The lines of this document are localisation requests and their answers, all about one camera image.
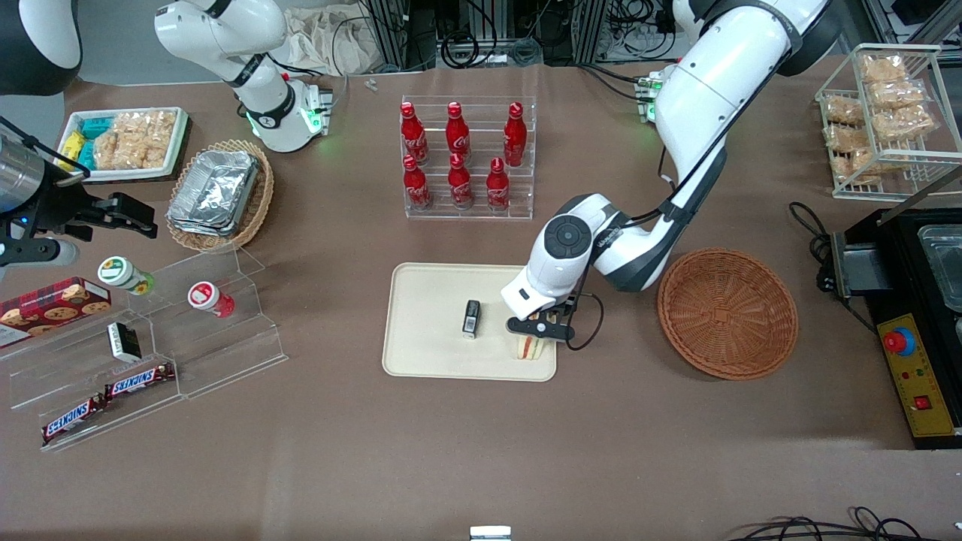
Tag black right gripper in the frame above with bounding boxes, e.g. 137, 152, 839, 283
34, 171, 159, 240

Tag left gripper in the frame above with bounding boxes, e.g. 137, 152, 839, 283
501, 277, 578, 358

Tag triangular sandwich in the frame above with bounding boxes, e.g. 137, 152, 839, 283
513, 313, 555, 362

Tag silver foil tray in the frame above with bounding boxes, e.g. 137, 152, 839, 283
168, 150, 261, 228
167, 214, 243, 238

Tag white rectangular snack tray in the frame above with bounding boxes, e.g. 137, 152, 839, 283
59, 107, 190, 184

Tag cream plastic tray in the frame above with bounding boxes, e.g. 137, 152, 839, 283
382, 262, 558, 383

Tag oval light wicker basket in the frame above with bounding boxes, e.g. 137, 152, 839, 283
165, 138, 276, 254

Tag round brown wicker basket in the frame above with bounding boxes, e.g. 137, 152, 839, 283
657, 248, 800, 381

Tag green lid yogurt cup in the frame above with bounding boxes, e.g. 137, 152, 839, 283
97, 255, 156, 296

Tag clear bag rice crackers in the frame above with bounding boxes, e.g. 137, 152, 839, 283
92, 128, 132, 171
120, 110, 180, 169

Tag red lid yogurt cup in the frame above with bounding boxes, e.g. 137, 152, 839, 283
187, 280, 236, 319

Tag red cookie box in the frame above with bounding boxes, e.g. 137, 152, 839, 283
0, 277, 113, 349

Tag small black white box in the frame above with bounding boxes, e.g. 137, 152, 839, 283
107, 321, 143, 364

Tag clear acrylic bottle rack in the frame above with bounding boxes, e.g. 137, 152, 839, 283
400, 95, 537, 221

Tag red cola bottle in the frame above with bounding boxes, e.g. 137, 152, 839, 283
402, 154, 434, 212
503, 101, 529, 168
445, 101, 473, 163
486, 157, 513, 213
447, 153, 475, 210
400, 101, 430, 167

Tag snickers chocolate bar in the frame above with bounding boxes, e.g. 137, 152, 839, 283
41, 394, 108, 446
104, 362, 176, 399

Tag clear acrylic step shelf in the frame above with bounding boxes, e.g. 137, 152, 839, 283
0, 245, 289, 453

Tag beige cloth bag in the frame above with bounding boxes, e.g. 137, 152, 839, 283
280, 6, 380, 77

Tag grey metal box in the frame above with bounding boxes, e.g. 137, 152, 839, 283
830, 230, 895, 298

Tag clear bag fried snacks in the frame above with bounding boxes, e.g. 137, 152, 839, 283
874, 105, 937, 142
859, 56, 911, 85
822, 95, 866, 126
867, 81, 930, 110
833, 147, 900, 186
824, 123, 873, 153

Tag black countertop appliance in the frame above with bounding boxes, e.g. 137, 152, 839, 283
834, 207, 962, 452

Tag yellow control panel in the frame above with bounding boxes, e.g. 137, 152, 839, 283
877, 313, 956, 439

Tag steel pan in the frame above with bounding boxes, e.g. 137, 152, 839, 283
917, 223, 962, 313

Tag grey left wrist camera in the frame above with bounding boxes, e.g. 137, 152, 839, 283
505, 316, 577, 344

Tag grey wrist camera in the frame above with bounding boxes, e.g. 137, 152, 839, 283
505, 316, 577, 344
0, 237, 80, 270

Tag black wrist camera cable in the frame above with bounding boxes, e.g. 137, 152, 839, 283
564, 292, 605, 352

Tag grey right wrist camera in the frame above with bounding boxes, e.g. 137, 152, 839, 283
0, 237, 80, 270

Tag black power cable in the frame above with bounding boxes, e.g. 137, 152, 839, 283
788, 200, 880, 335

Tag coiled black cable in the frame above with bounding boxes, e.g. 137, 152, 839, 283
439, 32, 483, 70

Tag aluminium frame post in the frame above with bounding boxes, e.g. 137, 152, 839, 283
367, 0, 413, 70
573, 0, 607, 65

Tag bundle of black cables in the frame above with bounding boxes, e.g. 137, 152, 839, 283
725, 506, 962, 541

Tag white wire rack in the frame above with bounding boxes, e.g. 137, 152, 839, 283
815, 43, 962, 201

